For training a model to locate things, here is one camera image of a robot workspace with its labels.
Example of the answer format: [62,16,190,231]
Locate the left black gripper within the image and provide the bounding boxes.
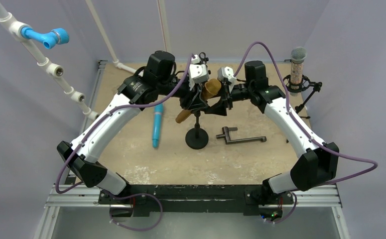
[158,78,209,110]

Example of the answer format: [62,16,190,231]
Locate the gold microphone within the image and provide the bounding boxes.
[175,79,222,123]

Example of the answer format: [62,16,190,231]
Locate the black round-base microphone stand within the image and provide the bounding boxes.
[185,111,209,150]

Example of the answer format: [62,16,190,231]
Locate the blue microphone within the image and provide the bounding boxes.
[152,104,164,148]

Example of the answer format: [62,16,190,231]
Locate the black tripod microphone stand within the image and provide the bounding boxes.
[198,52,209,65]

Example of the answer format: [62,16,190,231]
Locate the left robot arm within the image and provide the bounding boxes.
[57,51,209,204]

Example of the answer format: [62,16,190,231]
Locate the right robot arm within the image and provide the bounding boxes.
[210,61,339,203]

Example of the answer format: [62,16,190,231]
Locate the glitter silver-head microphone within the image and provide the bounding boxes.
[289,47,307,97]

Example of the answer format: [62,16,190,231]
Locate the dark grey metal pipe fitting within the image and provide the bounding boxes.
[216,126,267,145]

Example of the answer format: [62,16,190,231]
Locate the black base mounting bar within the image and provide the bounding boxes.
[98,184,294,217]

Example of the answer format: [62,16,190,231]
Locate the blue pipe fitting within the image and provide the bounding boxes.
[20,26,70,49]

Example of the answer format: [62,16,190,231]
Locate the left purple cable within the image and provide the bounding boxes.
[54,53,195,195]

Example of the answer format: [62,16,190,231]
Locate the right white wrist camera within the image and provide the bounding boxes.
[217,66,236,86]

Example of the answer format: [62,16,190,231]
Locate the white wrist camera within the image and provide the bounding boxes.
[188,54,209,90]
[217,66,236,86]

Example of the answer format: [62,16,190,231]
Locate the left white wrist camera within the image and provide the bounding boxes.
[188,54,209,90]

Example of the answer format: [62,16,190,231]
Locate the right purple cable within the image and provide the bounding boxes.
[233,41,379,186]

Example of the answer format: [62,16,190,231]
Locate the black shock-mount tripod stand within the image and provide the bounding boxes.
[283,74,323,120]

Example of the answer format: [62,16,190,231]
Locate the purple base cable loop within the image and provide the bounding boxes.
[100,190,164,232]

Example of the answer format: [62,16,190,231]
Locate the white PVC pipe frame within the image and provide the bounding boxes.
[0,0,170,121]

